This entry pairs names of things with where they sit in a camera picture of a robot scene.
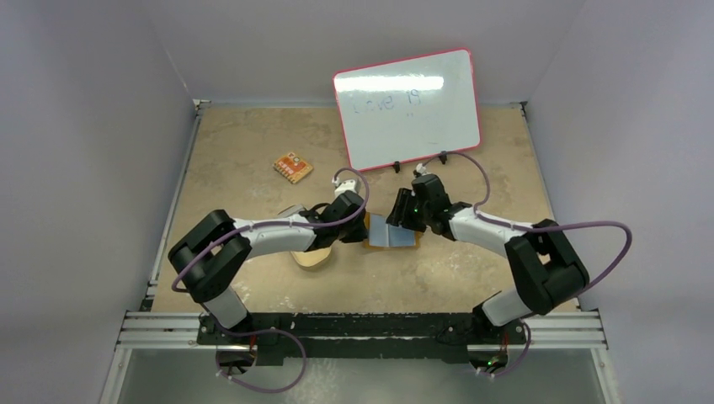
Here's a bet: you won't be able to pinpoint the yellow leather card holder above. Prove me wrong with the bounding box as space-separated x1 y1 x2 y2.
363 213 422 249

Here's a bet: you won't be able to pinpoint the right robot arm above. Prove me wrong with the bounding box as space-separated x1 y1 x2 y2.
386 173 590 343

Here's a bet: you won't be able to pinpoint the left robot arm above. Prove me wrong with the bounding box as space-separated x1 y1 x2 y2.
168 190 368 344

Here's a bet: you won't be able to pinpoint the beige oval card tray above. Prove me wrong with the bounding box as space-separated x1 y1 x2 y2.
290 248 332 271

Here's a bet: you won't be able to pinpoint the pink framed whiteboard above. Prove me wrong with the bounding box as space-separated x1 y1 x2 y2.
333 48 482 171

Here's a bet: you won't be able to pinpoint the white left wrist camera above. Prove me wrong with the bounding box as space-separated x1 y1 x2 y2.
333 178 361 198

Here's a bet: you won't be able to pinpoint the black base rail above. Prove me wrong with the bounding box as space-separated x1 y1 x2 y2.
197 312 527 367

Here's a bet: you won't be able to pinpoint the aluminium frame rails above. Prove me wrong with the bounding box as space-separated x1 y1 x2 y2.
102 106 619 403

